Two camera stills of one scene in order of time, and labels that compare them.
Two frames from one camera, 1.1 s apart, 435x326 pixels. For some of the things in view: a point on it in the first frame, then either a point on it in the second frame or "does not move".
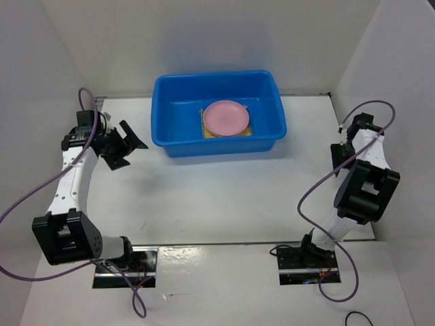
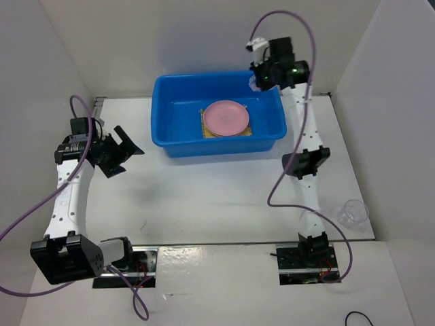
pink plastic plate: (225, 118) does not move
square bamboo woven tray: (207, 134) does not move
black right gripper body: (349, 149) -> (264, 75)
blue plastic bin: (176, 122) does not move
